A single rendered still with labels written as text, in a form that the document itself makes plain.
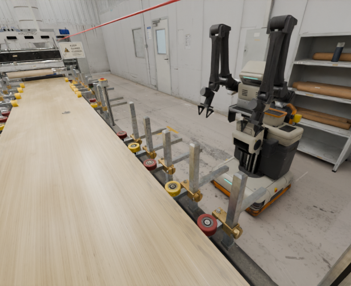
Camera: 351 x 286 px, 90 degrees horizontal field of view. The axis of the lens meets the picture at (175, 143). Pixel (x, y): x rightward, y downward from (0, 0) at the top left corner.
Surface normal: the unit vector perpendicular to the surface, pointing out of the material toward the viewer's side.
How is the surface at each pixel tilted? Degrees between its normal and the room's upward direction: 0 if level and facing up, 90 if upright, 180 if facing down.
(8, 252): 0
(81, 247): 0
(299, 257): 0
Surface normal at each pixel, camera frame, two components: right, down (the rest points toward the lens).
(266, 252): -0.04, -0.86
